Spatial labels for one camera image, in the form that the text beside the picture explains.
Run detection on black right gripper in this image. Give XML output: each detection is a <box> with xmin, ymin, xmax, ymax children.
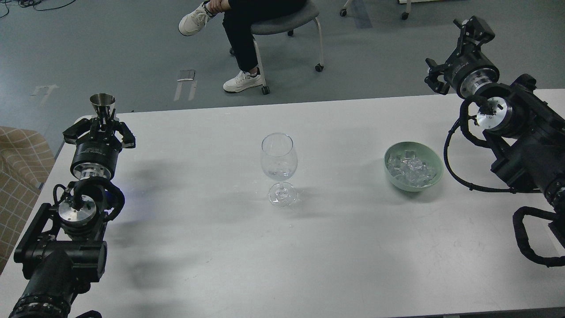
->
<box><xmin>424</xmin><ymin>16</ymin><xmax>500</xmax><ymax>98</ymax></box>

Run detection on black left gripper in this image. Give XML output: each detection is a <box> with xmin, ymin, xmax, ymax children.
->
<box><xmin>63</xmin><ymin>110</ymin><xmax>136</xmax><ymax>180</ymax></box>

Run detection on steel cocktail jigger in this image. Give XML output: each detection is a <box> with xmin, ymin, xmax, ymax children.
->
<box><xmin>90</xmin><ymin>93</ymin><xmax>116</xmax><ymax>125</ymax></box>

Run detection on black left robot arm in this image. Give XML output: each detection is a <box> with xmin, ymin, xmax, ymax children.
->
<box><xmin>9</xmin><ymin>110</ymin><xmax>136</xmax><ymax>318</ymax></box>

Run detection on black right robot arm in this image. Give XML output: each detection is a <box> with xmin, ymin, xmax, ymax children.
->
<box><xmin>425</xmin><ymin>16</ymin><xmax>565</xmax><ymax>267</ymax></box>

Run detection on pile of ice cubes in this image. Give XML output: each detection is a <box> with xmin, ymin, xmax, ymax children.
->
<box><xmin>387</xmin><ymin>150</ymin><xmax>438</xmax><ymax>188</ymax></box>

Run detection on clear wine glass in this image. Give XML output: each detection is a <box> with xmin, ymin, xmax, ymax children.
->
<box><xmin>260</xmin><ymin>132</ymin><xmax>298</xmax><ymax>207</ymax></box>

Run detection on beige checked sofa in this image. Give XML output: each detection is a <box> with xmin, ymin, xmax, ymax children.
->
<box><xmin>0</xmin><ymin>126</ymin><xmax>55</xmax><ymax>271</ymax></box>

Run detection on grey floor socket plate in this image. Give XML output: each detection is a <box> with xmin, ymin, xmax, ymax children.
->
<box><xmin>177</xmin><ymin>70</ymin><xmax>196</xmax><ymax>82</ymax></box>

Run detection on chair castor leg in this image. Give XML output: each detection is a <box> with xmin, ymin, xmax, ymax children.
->
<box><xmin>339</xmin><ymin>0</ymin><xmax>353</xmax><ymax>17</ymax></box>

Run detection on green bowl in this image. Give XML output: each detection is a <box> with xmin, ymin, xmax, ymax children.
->
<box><xmin>383</xmin><ymin>141</ymin><xmax>444</xmax><ymax>193</ymax></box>

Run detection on grey chair with castors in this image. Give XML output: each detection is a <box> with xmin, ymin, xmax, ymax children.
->
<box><xmin>230</xmin><ymin>0</ymin><xmax>324</xmax><ymax>95</ymax></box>

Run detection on seated person in black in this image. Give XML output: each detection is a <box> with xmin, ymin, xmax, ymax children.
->
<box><xmin>178</xmin><ymin>0</ymin><xmax>305</xmax><ymax>93</ymax></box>

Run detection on black cables on floor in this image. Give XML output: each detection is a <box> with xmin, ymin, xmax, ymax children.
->
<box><xmin>0</xmin><ymin>0</ymin><xmax>76</xmax><ymax>18</ymax></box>

